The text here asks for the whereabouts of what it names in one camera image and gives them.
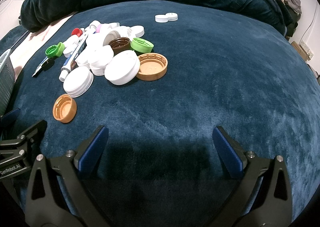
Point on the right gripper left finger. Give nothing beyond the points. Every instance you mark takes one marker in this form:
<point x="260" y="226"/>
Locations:
<point x="55" y="196"/>

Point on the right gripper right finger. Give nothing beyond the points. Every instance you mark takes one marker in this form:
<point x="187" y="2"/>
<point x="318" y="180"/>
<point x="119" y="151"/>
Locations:
<point x="263" y="196"/>

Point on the tan cap small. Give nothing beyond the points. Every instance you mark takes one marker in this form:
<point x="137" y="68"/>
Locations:
<point x="64" y="109"/>

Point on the white ribbed lid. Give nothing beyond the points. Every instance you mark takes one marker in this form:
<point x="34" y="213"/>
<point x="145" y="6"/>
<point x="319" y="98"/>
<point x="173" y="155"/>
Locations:
<point x="78" y="81"/>

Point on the white blue ointment tube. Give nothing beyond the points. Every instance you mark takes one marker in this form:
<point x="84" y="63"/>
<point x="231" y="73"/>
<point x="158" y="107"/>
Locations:
<point x="69" y="64"/>

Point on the large white lid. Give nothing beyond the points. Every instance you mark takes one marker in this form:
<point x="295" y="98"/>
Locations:
<point x="122" y="68"/>

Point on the tan cap large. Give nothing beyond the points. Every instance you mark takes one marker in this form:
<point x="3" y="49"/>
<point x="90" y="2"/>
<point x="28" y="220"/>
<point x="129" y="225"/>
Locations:
<point x="153" y="66"/>

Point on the blue mesh basket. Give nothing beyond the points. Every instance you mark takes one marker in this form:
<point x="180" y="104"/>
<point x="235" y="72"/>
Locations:
<point x="7" y="80"/>

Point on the black cap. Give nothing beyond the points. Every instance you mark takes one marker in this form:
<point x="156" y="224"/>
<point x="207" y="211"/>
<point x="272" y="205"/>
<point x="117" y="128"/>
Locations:
<point x="47" y="64"/>

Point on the pink bed sheet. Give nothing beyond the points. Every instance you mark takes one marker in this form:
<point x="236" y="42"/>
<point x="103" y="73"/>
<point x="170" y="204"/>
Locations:
<point x="33" y="42"/>

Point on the green flip cap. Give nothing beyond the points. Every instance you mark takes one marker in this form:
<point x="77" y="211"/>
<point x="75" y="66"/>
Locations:
<point x="55" y="50"/>

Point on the red cap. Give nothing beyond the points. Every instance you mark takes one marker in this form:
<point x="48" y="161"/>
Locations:
<point x="78" y="32"/>

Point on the brown cap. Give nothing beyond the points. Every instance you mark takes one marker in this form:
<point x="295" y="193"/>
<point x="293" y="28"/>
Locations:
<point x="120" y="44"/>

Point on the light green cap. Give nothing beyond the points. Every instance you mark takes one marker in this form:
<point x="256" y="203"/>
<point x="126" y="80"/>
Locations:
<point x="141" y="45"/>

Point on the white cap pair left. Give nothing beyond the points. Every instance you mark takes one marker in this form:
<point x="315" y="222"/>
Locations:
<point x="161" y="18"/>

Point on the white cap pair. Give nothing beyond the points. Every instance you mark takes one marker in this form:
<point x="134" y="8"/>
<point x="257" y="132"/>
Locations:
<point x="161" y="18"/>
<point x="171" y="16"/>

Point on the white cap pair right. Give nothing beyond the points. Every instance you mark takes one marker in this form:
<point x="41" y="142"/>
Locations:
<point x="171" y="16"/>

